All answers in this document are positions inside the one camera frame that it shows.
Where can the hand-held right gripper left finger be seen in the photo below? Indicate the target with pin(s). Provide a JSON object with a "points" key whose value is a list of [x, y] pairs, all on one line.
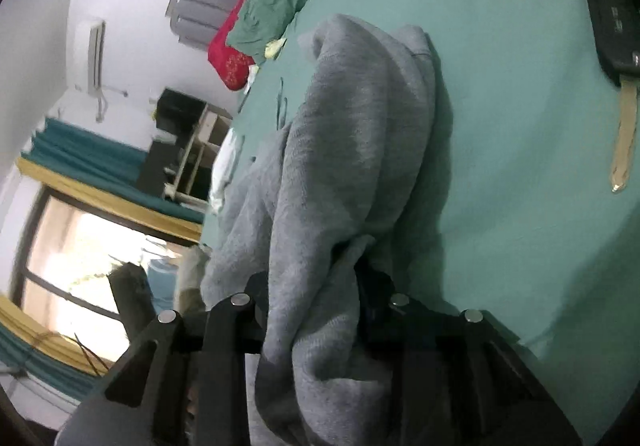
{"points": [[225, 326]]}

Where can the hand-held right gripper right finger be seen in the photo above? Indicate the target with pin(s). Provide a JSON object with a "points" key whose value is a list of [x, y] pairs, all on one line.
{"points": [[385, 321]]}

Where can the grey sweatshirt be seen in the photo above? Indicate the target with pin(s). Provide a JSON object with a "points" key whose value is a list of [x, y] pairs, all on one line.
{"points": [[340, 151]]}

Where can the olive and tan cushion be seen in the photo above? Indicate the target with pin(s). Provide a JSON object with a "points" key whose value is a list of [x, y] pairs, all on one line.
{"points": [[192, 276]]}

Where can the white cloth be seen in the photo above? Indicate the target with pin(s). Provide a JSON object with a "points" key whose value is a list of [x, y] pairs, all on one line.
{"points": [[222, 171]]}

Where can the window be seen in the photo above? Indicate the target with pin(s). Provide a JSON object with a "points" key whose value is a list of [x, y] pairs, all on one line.
{"points": [[85, 256]]}

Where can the black monitor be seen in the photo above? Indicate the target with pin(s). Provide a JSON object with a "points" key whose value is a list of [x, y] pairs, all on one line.
{"points": [[155, 168]]}

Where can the light wooden desk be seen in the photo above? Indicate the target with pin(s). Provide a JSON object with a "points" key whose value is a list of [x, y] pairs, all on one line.
{"points": [[202, 151]]}

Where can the teal and yellow curtain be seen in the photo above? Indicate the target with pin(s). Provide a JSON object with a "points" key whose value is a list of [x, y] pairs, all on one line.
{"points": [[100, 161]]}

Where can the black computer tower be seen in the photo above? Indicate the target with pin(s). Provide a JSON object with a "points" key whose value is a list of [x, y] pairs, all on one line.
{"points": [[177, 108]]}

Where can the red embroidered pillow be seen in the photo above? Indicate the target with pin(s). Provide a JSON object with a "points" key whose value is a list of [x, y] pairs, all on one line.
{"points": [[232, 58]]}

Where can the yellow small cloth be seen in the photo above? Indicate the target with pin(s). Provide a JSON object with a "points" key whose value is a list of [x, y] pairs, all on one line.
{"points": [[275, 48]]}

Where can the white air conditioner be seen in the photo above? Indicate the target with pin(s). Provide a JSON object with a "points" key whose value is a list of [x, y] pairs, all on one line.
{"points": [[96, 53]]}

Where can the green pillow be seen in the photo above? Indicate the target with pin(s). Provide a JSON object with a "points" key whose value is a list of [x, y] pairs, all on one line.
{"points": [[270, 1]]}

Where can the black car key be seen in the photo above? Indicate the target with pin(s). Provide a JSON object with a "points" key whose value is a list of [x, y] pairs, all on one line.
{"points": [[612, 31]]}

